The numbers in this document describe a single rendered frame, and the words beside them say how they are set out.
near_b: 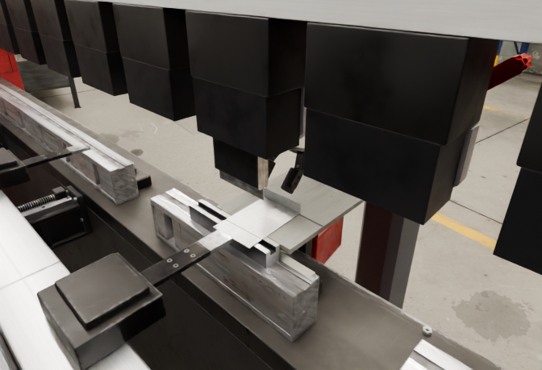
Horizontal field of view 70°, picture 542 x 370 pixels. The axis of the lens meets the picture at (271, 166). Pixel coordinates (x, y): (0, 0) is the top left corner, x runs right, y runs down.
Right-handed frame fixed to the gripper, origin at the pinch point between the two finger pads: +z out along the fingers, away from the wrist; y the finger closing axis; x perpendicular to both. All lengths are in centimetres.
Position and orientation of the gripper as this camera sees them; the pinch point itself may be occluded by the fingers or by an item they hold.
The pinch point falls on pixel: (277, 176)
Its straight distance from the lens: 66.8
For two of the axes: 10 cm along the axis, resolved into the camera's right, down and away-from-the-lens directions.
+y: 7.2, 3.1, -6.2
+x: 5.3, 3.3, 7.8
